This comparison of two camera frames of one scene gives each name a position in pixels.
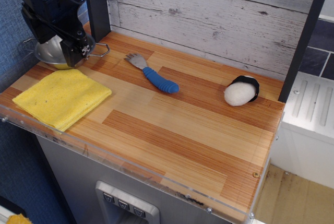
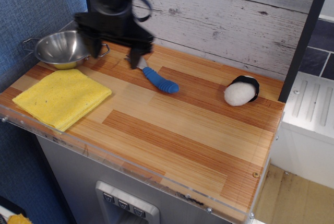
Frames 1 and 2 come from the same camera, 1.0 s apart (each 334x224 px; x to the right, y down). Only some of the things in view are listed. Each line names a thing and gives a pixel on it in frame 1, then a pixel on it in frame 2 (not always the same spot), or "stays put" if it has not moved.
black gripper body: [66, 28] to [122, 28]
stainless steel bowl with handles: [51, 53] stays put
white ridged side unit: [303, 144] stays put
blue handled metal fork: [151, 75] stays put
